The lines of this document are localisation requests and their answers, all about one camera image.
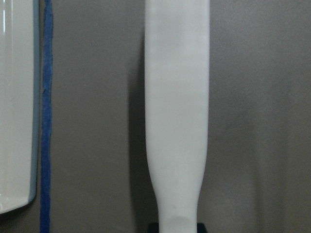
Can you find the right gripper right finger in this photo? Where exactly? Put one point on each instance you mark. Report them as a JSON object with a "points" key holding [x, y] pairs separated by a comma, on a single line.
{"points": [[201, 228]]}

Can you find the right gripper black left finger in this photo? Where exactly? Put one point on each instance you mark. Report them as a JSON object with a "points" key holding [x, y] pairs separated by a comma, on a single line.
{"points": [[153, 227]]}

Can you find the beige black hand brush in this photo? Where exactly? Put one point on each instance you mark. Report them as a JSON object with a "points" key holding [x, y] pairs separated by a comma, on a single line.
{"points": [[176, 58]]}

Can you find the beige plastic dustpan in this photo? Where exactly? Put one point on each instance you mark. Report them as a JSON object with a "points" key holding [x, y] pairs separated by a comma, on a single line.
{"points": [[19, 102]]}

